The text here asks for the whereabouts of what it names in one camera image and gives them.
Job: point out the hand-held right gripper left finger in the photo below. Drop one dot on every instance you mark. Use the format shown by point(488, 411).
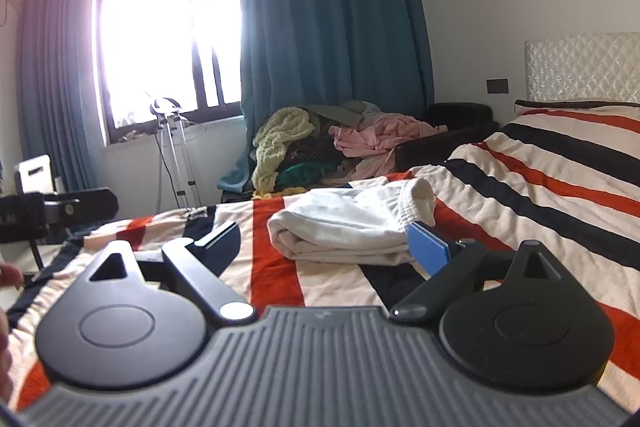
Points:
point(222, 244)

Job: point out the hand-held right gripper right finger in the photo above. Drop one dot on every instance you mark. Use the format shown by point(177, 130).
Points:
point(427, 247)

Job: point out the white garment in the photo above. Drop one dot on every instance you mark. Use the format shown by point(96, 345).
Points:
point(345, 222)

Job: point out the person's left hand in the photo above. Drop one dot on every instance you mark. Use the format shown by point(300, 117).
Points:
point(9, 276)

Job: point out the white-backed chair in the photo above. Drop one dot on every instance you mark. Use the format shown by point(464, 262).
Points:
point(34, 174)

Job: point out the green garment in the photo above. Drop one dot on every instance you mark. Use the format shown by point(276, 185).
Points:
point(305, 174)

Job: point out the yellow-green knit blanket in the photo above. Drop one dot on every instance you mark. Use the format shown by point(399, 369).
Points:
point(280, 137)

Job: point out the black sofa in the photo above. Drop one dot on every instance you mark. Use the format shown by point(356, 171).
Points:
point(450, 127)

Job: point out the pink garment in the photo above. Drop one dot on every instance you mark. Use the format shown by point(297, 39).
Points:
point(380, 134)

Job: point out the dark patterned garment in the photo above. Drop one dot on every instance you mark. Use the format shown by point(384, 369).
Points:
point(315, 152)

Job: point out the striped blanket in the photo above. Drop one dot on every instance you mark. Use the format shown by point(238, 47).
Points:
point(540, 177)

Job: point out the olive grey garment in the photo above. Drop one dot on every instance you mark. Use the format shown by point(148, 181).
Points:
point(345, 112)

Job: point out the dark brown pillow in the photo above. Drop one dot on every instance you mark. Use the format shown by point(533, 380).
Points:
point(560, 103)

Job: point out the window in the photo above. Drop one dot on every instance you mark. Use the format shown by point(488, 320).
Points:
point(165, 37)

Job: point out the white quilted headboard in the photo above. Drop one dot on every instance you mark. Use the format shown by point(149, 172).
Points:
point(585, 67)

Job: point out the black wall switch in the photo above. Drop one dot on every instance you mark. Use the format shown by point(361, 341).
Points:
point(497, 85)

